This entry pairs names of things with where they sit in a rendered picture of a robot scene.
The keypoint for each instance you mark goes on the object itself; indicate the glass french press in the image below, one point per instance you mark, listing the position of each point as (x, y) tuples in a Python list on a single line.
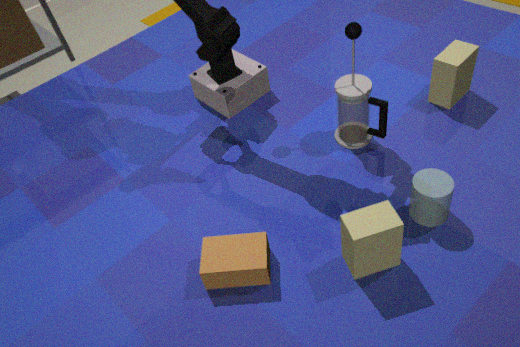
[(353, 104)]

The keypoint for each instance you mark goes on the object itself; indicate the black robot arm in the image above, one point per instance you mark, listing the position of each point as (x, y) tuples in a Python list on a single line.
[(218, 31)]

